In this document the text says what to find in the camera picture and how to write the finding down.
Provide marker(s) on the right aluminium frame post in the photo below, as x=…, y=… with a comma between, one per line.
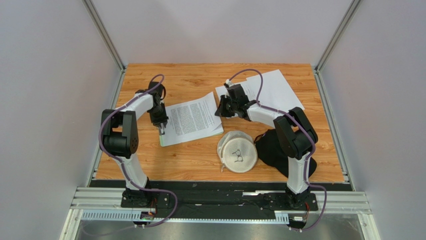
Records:
x=344, y=23

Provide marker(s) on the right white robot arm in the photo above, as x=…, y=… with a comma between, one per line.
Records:
x=287, y=146

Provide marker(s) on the white mesh round pouch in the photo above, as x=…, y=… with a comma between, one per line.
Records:
x=237, y=152

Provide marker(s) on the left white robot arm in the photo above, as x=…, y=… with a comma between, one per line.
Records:
x=119, y=139

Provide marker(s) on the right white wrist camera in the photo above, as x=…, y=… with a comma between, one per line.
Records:
x=229, y=82

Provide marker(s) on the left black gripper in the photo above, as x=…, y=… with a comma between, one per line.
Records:
x=163, y=119

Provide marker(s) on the left aluminium frame post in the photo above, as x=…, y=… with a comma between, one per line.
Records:
x=97, y=20

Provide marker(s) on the aluminium frame post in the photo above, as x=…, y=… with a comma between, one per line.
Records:
x=344, y=23
x=97, y=20

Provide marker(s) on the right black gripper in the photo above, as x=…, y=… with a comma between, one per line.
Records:
x=224, y=106

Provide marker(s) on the printed text paper sheet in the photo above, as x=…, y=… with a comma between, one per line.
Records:
x=191, y=120

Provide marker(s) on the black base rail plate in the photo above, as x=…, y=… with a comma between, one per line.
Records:
x=232, y=200

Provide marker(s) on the black baseball cap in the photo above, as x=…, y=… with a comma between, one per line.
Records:
x=270, y=152

